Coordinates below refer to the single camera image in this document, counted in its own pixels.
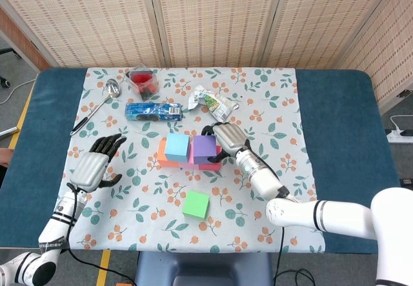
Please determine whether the clear box with red items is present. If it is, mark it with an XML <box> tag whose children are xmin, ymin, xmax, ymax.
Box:
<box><xmin>125</xmin><ymin>63</ymin><xmax>159</xmax><ymax>101</ymax></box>

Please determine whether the black floor cable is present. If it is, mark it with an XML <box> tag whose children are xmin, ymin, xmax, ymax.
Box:
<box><xmin>273</xmin><ymin>268</ymin><xmax>316</xmax><ymax>286</ymax></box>

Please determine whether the light blue foam cube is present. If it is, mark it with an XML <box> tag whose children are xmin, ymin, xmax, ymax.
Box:
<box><xmin>163</xmin><ymin>133</ymin><xmax>191</xmax><ymax>163</ymax></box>

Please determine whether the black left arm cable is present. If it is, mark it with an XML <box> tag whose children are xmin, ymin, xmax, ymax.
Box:
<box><xmin>66</xmin><ymin>182</ymin><xmax>136</xmax><ymax>286</ymax></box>

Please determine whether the floral print tablecloth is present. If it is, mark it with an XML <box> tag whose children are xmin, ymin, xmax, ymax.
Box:
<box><xmin>45</xmin><ymin>67</ymin><xmax>326</xmax><ymax>254</ymax></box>

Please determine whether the bamboo folding screen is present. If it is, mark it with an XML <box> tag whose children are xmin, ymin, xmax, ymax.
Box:
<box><xmin>0</xmin><ymin>0</ymin><xmax>413</xmax><ymax>106</ymax></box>

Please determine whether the red foam cube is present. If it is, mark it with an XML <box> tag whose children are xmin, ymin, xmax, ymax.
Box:
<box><xmin>198</xmin><ymin>145</ymin><xmax>223</xmax><ymax>172</ymax></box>

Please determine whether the green foam cube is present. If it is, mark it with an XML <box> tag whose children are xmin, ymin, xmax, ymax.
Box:
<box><xmin>182</xmin><ymin>190</ymin><xmax>210</xmax><ymax>220</ymax></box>

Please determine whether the pink foam cube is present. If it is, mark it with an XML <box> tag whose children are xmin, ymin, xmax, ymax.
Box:
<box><xmin>178</xmin><ymin>150</ymin><xmax>200</xmax><ymax>170</ymax></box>

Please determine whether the person in dark clothes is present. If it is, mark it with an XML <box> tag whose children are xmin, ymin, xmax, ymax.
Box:
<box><xmin>0</xmin><ymin>148</ymin><xmax>14</xmax><ymax>185</ymax></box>

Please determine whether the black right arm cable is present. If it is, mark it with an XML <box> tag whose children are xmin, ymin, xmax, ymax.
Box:
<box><xmin>243</xmin><ymin>139</ymin><xmax>291</xmax><ymax>280</ymax></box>

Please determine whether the grey metal bar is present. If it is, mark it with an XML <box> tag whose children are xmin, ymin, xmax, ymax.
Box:
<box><xmin>0</xmin><ymin>125</ymin><xmax>21</xmax><ymax>138</ymax></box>

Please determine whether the crumpled silver snack bag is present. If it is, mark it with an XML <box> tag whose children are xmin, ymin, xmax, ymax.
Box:
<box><xmin>188</xmin><ymin>85</ymin><xmax>240</xmax><ymax>128</ymax></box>

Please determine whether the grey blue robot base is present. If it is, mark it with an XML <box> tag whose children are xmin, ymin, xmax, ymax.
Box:
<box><xmin>134</xmin><ymin>251</ymin><xmax>274</xmax><ymax>286</ymax></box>

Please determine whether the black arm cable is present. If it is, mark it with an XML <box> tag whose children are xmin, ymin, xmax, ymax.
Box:
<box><xmin>66</xmin><ymin>182</ymin><xmax>136</xmax><ymax>286</ymax></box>
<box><xmin>243</xmin><ymin>139</ymin><xmax>291</xmax><ymax>280</ymax></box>

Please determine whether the teal table cover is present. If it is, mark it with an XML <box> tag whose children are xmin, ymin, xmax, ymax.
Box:
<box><xmin>0</xmin><ymin>68</ymin><xmax>404</xmax><ymax>255</ymax></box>

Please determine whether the black office chair base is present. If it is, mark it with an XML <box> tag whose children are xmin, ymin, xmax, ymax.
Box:
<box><xmin>0</xmin><ymin>47</ymin><xmax>22</xmax><ymax>89</ymax></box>

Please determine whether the metal spoon black handle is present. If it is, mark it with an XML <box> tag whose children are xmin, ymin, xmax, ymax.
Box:
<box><xmin>70</xmin><ymin>78</ymin><xmax>121</xmax><ymax>136</ymax></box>

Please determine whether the orange foam cube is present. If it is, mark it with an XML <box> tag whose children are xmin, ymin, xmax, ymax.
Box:
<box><xmin>156</xmin><ymin>138</ymin><xmax>180</xmax><ymax>169</ymax></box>

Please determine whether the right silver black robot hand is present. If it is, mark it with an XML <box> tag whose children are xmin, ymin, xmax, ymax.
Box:
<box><xmin>201</xmin><ymin>121</ymin><xmax>252</xmax><ymax>165</ymax></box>

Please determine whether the blue cookie package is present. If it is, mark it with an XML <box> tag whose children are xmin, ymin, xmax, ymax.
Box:
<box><xmin>125</xmin><ymin>101</ymin><xmax>184</xmax><ymax>122</ymax></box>

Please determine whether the white floor cable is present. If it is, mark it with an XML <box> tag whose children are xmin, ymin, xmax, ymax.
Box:
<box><xmin>0</xmin><ymin>78</ymin><xmax>36</xmax><ymax>105</ymax></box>

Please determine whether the white charger cable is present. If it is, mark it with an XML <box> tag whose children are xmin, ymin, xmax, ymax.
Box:
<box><xmin>389</xmin><ymin>114</ymin><xmax>413</xmax><ymax>132</ymax></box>

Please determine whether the purple foam cube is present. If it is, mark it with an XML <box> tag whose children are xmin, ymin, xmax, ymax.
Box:
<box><xmin>192</xmin><ymin>135</ymin><xmax>217</xmax><ymax>165</ymax></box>

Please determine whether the white power strip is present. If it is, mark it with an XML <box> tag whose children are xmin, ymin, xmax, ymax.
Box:
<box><xmin>386</xmin><ymin>129</ymin><xmax>413</xmax><ymax>144</ymax></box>

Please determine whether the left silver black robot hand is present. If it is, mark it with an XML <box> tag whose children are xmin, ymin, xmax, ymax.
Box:
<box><xmin>69</xmin><ymin>133</ymin><xmax>128</xmax><ymax>193</ymax></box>

